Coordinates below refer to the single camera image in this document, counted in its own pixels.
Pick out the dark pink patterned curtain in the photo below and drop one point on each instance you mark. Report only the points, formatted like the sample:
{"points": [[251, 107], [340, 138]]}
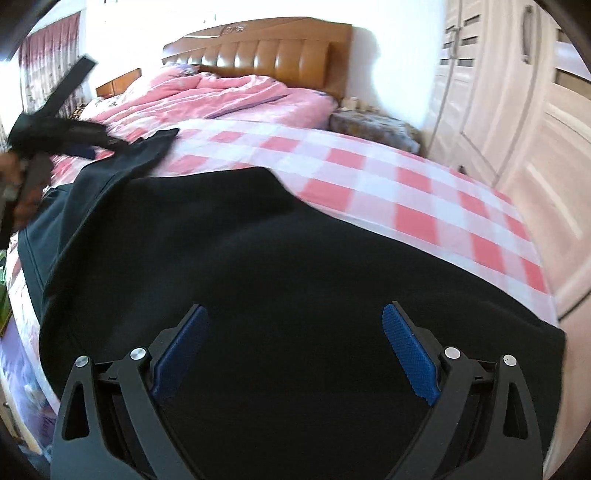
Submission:
{"points": [[48, 60]]}

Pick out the cloth-covered nightstand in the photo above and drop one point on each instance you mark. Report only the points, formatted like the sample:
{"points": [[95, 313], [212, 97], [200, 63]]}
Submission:
{"points": [[374, 127]]}

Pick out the white wardrobe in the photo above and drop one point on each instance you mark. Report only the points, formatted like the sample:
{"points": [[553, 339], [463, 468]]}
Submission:
{"points": [[517, 138]]}

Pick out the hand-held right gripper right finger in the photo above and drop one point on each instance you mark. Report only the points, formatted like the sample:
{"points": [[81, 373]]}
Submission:
{"points": [[408, 353]]}

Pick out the pink quilt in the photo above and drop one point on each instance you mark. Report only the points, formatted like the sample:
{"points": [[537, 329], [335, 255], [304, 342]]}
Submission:
{"points": [[217, 94]]}

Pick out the person's left hand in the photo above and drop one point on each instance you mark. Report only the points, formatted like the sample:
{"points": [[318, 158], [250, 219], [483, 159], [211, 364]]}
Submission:
{"points": [[27, 207]]}

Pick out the black pants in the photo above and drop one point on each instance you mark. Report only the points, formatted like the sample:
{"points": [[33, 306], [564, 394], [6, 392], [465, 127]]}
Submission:
{"points": [[258, 258]]}

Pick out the pink white checked bed sheet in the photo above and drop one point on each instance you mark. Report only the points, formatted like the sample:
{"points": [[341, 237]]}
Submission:
{"points": [[369, 166]]}

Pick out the brown padded headboard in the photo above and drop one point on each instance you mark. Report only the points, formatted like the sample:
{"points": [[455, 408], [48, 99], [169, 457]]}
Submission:
{"points": [[272, 57]]}

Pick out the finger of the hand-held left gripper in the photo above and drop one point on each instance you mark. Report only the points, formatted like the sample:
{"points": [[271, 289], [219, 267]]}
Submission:
{"points": [[92, 131], [83, 150]]}

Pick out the group of pale trinkets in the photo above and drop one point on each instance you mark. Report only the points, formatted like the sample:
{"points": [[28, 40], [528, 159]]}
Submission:
{"points": [[355, 104]]}

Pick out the lilac printed bed skirt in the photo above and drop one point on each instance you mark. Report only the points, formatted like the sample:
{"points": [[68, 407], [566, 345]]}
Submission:
{"points": [[25, 383]]}

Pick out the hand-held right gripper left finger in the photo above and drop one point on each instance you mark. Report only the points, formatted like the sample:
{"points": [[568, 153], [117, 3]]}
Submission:
{"points": [[180, 353]]}

